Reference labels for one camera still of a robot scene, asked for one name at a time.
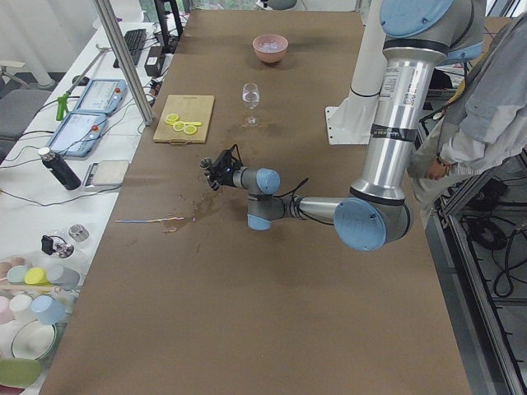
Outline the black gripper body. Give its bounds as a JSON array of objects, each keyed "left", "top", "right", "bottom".
[{"left": 210, "top": 158, "right": 234, "bottom": 188}]

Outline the steel measuring jigger cup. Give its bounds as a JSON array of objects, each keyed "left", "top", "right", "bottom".
[{"left": 199, "top": 157, "right": 212, "bottom": 173}]

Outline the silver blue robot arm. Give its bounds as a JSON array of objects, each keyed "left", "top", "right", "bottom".
[{"left": 200, "top": 1, "right": 485, "bottom": 251}]

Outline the clear wine glass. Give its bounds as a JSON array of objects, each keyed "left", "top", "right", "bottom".
[{"left": 242, "top": 82, "right": 260, "bottom": 127}]

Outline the pink bowl of ice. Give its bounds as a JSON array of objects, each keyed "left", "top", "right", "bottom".
[{"left": 252, "top": 34, "right": 289, "bottom": 64}]

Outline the lemon slice middle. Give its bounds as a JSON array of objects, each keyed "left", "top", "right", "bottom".
[{"left": 172, "top": 121, "right": 185, "bottom": 132}]

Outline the bamboo cutting board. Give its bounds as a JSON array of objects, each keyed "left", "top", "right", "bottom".
[{"left": 152, "top": 95, "right": 215, "bottom": 145}]

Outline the lemon slice far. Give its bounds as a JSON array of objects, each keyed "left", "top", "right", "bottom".
[{"left": 165, "top": 114, "right": 180, "bottom": 125}]

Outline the silver kitchen scale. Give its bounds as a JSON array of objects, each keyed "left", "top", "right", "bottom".
[{"left": 82, "top": 160, "right": 129, "bottom": 189}]

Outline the blue teach pendant far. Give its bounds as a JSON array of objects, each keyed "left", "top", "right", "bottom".
[{"left": 74, "top": 79, "right": 128, "bottom": 115}]

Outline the blue teach pendant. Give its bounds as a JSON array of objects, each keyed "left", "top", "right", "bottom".
[
  {"left": 74, "top": 79, "right": 128, "bottom": 115},
  {"left": 47, "top": 111, "right": 107, "bottom": 159}
]

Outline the blue teach pendant near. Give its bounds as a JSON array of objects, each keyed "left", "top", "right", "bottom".
[{"left": 47, "top": 111, "right": 107, "bottom": 159}]

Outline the black keyboard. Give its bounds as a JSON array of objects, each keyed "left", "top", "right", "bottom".
[{"left": 124, "top": 29, "right": 147, "bottom": 66}]

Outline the black water bottle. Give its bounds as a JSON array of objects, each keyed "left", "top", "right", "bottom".
[{"left": 38, "top": 146, "right": 82, "bottom": 190}]

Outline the yellow cup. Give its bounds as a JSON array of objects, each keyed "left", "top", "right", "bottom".
[{"left": 24, "top": 267, "right": 50, "bottom": 286}]

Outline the light blue cup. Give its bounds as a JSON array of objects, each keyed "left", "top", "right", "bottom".
[{"left": 30, "top": 295, "right": 66, "bottom": 325}]

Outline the white green rimmed bowl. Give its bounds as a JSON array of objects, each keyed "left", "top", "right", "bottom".
[{"left": 11, "top": 320, "right": 58, "bottom": 360}]

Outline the person in grey jacket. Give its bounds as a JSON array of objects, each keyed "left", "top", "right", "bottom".
[{"left": 408, "top": 14, "right": 526, "bottom": 222}]

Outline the lemon slice near handle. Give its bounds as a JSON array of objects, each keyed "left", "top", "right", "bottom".
[{"left": 183, "top": 124, "right": 198, "bottom": 135}]

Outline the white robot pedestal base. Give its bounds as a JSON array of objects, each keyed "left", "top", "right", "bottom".
[{"left": 325, "top": 0, "right": 387, "bottom": 145}]

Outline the green handled grabber tool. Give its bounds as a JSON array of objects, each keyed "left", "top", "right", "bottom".
[{"left": 55, "top": 44, "right": 112, "bottom": 121}]

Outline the aluminium frame post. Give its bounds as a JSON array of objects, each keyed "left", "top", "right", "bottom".
[{"left": 93, "top": 0, "right": 154, "bottom": 126}]

